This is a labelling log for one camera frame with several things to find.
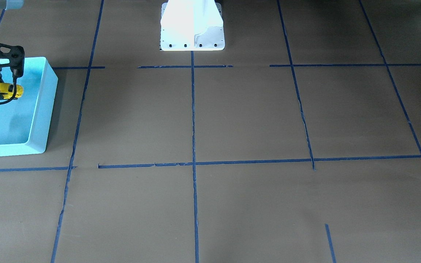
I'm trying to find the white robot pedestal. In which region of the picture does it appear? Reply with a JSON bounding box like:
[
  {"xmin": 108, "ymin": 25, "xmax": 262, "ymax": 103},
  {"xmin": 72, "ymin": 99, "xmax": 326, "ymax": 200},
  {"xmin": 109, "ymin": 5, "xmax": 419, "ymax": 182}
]
[{"xmin": 159, "ymin": 0, "xmax": 225, "ymax": 52}]

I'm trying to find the yellow beetle toy car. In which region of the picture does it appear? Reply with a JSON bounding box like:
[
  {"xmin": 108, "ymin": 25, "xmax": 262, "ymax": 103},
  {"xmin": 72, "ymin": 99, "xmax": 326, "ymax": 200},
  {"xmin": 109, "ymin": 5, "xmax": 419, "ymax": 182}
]
[{"xmin": 0, "ymin": 82, "xmax": 24, "ymax": 100}]

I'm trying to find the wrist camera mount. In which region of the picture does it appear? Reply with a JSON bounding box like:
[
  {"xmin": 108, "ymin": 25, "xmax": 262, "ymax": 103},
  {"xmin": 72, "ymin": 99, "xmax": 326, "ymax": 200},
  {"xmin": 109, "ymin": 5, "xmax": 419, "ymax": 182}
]
[{"xmin": 0, "ymin": 43, "xmax": 25, "ymax": 79}]

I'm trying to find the turquoise plastic bin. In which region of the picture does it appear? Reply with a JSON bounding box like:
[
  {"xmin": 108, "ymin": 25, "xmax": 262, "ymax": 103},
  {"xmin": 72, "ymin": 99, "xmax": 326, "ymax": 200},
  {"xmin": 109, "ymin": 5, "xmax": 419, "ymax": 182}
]
[{"xmin": 0, "ymin": 57, "xmax": 58, "ymax": 157}]

